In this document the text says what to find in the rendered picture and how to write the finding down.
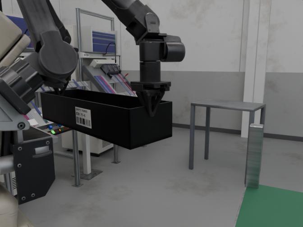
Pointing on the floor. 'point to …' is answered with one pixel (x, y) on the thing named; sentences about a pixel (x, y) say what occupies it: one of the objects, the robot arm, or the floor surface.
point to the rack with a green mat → (265, 193)
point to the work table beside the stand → (211, 103)
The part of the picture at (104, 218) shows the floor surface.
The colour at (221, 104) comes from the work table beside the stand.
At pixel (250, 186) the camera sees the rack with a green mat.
